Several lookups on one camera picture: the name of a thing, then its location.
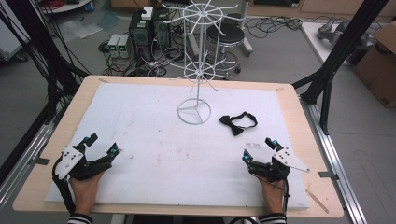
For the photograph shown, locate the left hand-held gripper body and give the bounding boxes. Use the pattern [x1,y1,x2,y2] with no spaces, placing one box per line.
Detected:
[55,145,113,182]

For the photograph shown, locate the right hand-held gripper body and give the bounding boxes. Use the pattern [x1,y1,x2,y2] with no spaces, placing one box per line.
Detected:
[247,147,311,184]

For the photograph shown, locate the black bow tie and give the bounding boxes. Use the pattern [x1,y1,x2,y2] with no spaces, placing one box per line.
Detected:
[219,111,259,137]

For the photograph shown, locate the white wire display rack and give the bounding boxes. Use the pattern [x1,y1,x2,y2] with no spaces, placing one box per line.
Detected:
[161,2,247,126]

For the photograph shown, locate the person's left hand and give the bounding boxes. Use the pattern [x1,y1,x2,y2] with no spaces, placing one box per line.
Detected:
[68,172,106,217]

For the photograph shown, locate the person's right hand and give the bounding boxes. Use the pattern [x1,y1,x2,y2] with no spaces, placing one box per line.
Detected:
[257,175,286,216]

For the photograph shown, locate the grey tape strip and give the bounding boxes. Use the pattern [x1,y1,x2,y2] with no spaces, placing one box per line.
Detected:
[318,170,340,182]
[29,156,51,166]

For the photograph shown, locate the white foam mat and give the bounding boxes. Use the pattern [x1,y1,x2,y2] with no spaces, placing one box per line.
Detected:
[44,82,311,210]

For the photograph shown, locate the light wooden table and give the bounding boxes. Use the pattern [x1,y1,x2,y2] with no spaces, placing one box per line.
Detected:
[12,75,345,218]

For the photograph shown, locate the thin wooden stick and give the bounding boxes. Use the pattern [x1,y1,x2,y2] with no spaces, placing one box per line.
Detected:
[305,189,331,215]

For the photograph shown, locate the grey power supply unit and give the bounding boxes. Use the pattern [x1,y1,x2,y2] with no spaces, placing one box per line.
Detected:
[106,33,121,59]
[118,34,134,59]

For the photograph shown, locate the white floor board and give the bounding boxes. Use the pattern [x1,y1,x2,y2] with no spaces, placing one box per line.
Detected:
[300,21,385,67]

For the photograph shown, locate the white stand leg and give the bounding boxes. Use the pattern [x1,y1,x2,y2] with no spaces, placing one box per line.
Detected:
[238,0,255,58]

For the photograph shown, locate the clear plastic sheet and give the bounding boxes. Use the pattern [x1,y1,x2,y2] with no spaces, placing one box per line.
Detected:
[58,10,121,40]

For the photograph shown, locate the black computer tower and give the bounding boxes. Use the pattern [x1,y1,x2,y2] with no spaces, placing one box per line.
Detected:
[128,8,154,63]

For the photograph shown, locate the black round stool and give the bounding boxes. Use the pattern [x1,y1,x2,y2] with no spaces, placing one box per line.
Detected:
[205,22,247,76]

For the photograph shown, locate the brown cardboard box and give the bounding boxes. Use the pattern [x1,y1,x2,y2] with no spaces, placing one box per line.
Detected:
[351,21,396,109]

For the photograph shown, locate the dark computer tower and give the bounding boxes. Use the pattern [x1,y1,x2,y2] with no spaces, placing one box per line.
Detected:
[151,7,172,50]

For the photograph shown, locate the white round table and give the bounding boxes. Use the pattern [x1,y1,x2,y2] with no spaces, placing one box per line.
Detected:
[39,0,95,15]

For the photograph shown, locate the white box device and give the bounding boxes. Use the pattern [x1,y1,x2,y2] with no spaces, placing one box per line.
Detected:
[141,6,154,21]

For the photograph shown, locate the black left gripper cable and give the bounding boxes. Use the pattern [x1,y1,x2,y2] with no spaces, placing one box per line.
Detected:
[51,156,78,216]

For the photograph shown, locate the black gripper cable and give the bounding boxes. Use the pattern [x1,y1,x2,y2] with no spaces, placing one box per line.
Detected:
[51,156,78,216]
[280,177,291,217]

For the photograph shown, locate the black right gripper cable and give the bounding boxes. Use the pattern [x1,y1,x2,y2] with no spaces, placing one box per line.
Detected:
[280,177,291,217]

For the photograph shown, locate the aluminium rail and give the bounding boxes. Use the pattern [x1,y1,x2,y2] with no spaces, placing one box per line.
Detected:
[300,95,369,224]
[0,120,54,210]

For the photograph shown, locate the tangled floor cables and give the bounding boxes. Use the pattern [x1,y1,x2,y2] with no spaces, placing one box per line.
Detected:
[98,39,185,78]

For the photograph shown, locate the black metal frame strut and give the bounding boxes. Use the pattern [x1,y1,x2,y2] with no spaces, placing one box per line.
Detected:
[291,0,390,136]

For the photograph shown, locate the black frame with cables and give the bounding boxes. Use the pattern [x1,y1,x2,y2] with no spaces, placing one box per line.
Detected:
[0,0,92,126]

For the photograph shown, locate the black floor cable bundle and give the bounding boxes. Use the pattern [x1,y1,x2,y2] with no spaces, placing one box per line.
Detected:
[245,15,304,40]

